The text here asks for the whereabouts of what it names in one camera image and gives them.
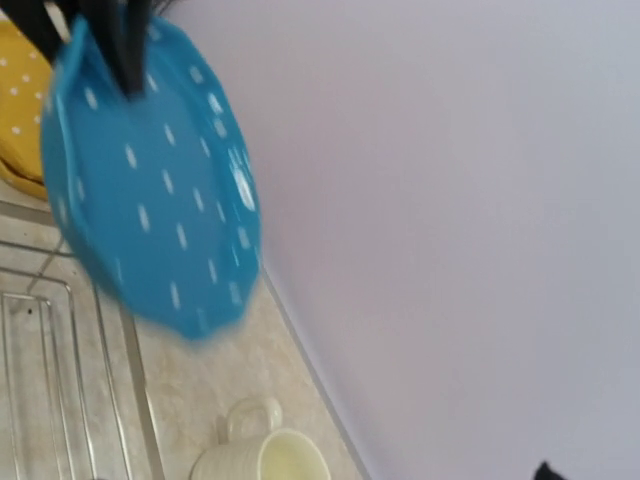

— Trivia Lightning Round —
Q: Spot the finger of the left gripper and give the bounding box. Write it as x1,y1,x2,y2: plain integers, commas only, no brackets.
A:
78,0,175,96
1,0,75,65

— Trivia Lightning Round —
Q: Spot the white ribbed mug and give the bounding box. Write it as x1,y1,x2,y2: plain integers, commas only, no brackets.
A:
190,396,331,479

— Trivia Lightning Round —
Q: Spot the blue oval dish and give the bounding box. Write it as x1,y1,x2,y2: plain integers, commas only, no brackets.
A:
40,17,262,341

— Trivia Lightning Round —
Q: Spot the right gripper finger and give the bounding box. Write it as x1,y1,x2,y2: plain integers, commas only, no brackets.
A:
533,462,565,480

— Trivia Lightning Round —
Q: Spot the yellow oval dish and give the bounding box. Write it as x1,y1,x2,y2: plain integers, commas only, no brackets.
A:
1,20,51,200

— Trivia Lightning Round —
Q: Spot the wire dish rack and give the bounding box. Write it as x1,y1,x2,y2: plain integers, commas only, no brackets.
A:
1,201,166,479

